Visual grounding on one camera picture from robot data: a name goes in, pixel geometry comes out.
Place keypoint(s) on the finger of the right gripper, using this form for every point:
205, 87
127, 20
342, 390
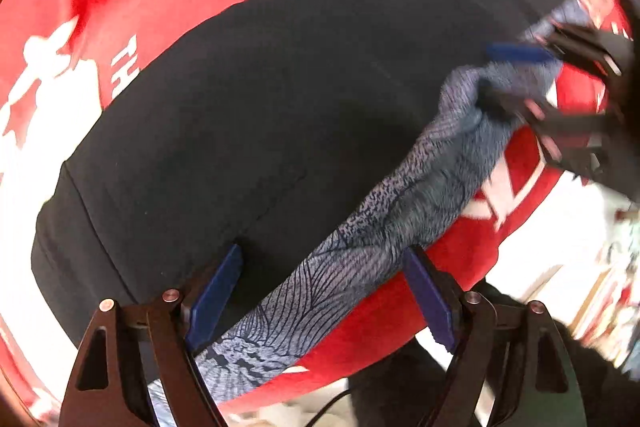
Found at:
567, 139
597, 52

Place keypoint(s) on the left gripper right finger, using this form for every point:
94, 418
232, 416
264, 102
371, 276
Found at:
518, 348

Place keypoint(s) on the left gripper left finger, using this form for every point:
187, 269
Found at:
124, 348

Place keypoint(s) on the red blanket with white print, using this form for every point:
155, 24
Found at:
63, 62

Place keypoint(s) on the black pants with patterned waistband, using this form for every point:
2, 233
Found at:
322, 137

